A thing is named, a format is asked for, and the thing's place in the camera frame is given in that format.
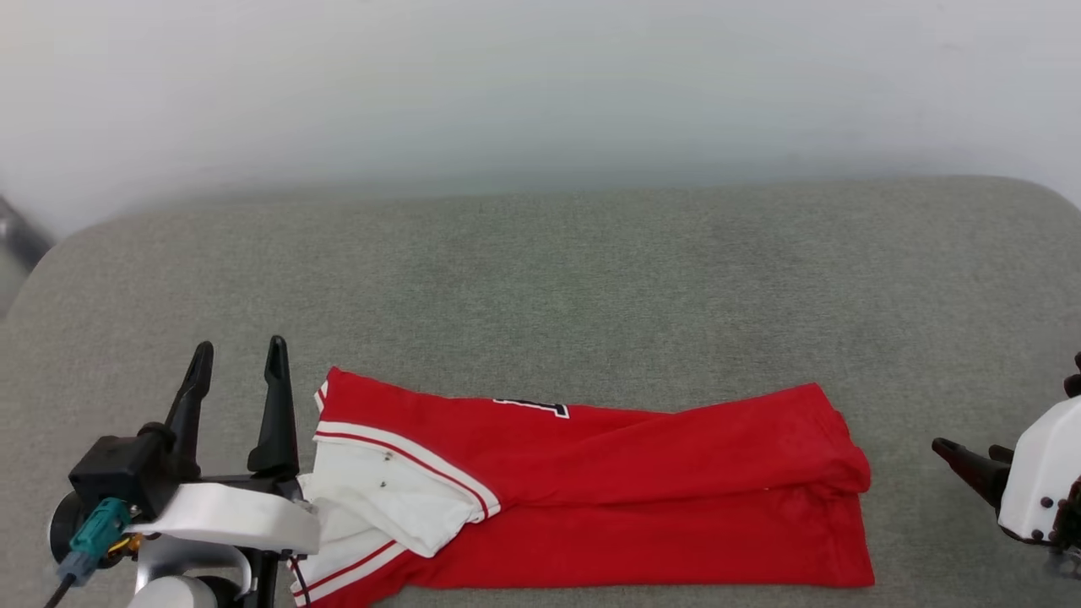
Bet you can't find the teal cable connector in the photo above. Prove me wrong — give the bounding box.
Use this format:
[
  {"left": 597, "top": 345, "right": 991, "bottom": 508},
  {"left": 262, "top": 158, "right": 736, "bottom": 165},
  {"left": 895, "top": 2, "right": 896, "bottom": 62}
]
[{"left": 57, "top": 498, "right": 133, "bottom": 589}]

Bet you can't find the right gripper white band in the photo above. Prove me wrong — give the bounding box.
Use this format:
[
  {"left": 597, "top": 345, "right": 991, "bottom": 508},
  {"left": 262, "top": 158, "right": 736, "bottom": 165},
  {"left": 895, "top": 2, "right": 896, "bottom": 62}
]
[{"left": 932, "top": 395, "right": 1081, "bottom": 551}]

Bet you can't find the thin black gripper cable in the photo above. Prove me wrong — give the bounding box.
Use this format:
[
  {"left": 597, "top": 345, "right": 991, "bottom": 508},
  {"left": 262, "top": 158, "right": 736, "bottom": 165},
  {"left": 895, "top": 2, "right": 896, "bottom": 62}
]
[{"left": 287, "top": 553, "right": 313, "bottom": 608}]

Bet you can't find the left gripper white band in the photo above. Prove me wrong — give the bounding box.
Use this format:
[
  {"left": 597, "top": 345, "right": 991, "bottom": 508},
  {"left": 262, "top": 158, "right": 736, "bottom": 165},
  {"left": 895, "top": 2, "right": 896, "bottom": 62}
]
[{"left": 127, "top": 335, "right": 323, "bottom": 608}]

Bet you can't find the red and white sports jersey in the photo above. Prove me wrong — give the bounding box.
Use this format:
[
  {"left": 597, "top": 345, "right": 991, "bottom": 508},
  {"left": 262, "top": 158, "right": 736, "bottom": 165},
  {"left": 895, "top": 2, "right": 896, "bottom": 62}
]
[{"left": 291, "top": 367, "right": 877, "bottom": 608}]

